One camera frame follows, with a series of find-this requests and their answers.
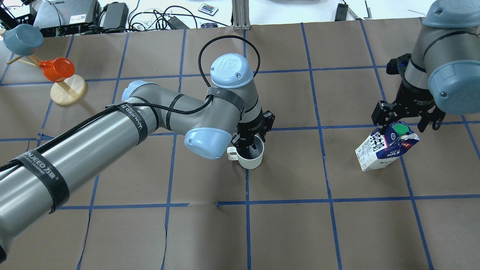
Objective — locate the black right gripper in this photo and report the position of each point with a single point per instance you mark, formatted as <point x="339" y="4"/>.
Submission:
<point x="411" y="95"/>

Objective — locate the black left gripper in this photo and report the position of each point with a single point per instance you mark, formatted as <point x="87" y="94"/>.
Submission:
<point x="250" y="126"/>

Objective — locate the white HOME mug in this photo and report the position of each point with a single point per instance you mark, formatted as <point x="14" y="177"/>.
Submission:
<point x="248" y="158"/>

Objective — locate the blue white milk carton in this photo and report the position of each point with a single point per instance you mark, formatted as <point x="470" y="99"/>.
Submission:
<point x="379" y="150"/>

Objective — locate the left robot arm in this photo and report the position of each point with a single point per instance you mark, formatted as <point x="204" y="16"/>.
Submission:
<point x="40" y="181"/>

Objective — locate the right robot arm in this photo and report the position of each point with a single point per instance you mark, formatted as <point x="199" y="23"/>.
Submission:
<point x="442" y="74"/>

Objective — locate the orange cup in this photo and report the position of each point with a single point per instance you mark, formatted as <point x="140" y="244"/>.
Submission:
<point x="57" y="70"/>

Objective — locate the blue-grey cup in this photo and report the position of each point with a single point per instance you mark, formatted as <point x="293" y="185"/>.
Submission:
<point x="23" y="40"/>

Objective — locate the allen key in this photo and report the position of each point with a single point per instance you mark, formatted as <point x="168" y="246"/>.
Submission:
<point x="369" y="13"/>

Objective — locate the black power adapter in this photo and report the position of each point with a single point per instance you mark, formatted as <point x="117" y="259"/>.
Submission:
<point x="341" y="12"/>

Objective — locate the small remote control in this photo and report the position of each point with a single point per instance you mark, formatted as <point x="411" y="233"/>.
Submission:
<point x="208" y="9"/>

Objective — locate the grey projector box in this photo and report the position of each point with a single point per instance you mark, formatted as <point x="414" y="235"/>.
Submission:
<point x="65" y="17"/>

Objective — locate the aluminium frame post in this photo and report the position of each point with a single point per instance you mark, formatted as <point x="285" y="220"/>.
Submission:
<point x="241" y="15"/>

